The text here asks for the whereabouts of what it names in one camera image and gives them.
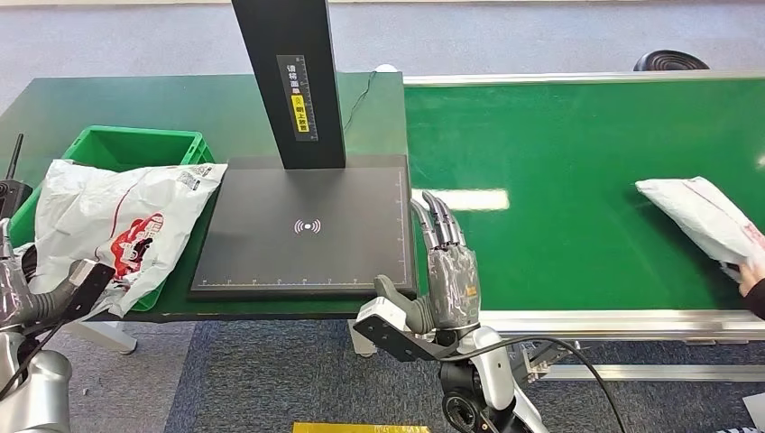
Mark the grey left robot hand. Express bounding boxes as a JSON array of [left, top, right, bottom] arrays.
[[0, 217, 82, 334]]

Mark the person's hand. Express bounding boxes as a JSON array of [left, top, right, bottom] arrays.
[[738, 262, 765, 299]]

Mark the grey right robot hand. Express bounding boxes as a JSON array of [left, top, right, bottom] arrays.
[[373, 190, 483, 336]]

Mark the white mailer bag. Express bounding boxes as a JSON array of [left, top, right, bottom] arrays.
[[634, 176, 765, 283], [26, 158, 229, 319]]

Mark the green conveyor belt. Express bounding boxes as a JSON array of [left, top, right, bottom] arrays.
[[368, 71, 765, 383]]

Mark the black inbound scanner machine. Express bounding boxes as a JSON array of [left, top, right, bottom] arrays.
[[189, 0, 419, 301]]

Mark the white table leg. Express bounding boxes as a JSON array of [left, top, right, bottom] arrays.
[[62, 321, 140, 355], [348, 319, 376, 358]]

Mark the black remote with antenna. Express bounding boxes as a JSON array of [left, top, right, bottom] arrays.
[[0, 133, 34, 222]]

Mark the white paper sheet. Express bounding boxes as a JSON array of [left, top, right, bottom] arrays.
[[742, 394, 765, 428]]

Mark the yellow flat object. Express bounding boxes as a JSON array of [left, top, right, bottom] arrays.
[[292, 422, 431, 433]]

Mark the green plastic crate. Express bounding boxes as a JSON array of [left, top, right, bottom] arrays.
[[8, 125, 217, 313]]

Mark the black ribbed round object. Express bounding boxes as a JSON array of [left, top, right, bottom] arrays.
[[633, 50, 713, 73]]

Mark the dark green table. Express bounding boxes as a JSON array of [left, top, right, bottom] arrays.
[[0, 72, 422, 324]]

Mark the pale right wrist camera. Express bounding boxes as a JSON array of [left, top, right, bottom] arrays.
[[352, 297, 456, 364]]

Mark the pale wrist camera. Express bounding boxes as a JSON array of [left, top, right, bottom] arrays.
[[352, 297, 456, 364], [60, 258, 116, 324]]

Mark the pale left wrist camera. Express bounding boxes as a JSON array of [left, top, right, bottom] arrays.
[[60, 258, 116, 324]]

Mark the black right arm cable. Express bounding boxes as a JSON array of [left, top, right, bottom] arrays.
[[442, 336, 628, 433]]

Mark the thin black scanner cable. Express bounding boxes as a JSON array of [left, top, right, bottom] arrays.
[[343, 70, 380, 134]]

